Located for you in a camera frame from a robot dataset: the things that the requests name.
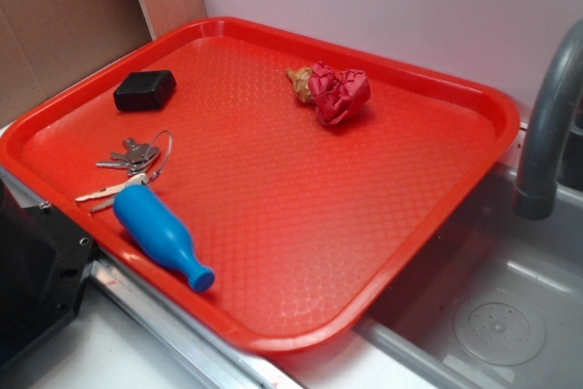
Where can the red paper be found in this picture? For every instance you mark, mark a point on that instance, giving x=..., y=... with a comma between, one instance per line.
x=338, y=97

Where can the red plastic tray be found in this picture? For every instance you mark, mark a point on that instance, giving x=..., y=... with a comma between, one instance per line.
x=304, y=225

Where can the tan seashell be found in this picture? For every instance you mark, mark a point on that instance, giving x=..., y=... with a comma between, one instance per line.
x=300, y=84

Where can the bunch of silver keys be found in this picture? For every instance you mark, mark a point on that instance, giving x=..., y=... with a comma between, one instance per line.
x=143, y=162

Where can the blue plastic bottle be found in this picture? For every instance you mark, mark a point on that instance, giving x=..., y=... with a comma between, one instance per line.
x=161, y=234

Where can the black rectangular box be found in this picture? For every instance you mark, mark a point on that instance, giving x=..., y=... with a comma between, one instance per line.
x=145, y=91

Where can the grey sink basin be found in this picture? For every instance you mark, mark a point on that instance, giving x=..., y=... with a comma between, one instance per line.
x=491, y=300

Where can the grey faucet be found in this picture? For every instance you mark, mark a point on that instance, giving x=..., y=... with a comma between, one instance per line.
x=552, y=151

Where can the brown cardboard panel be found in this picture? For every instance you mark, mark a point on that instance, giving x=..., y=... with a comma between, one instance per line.
x=49, y=45

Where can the black appliance with bracket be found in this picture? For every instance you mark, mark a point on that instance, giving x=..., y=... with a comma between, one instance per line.
x=45, y=261

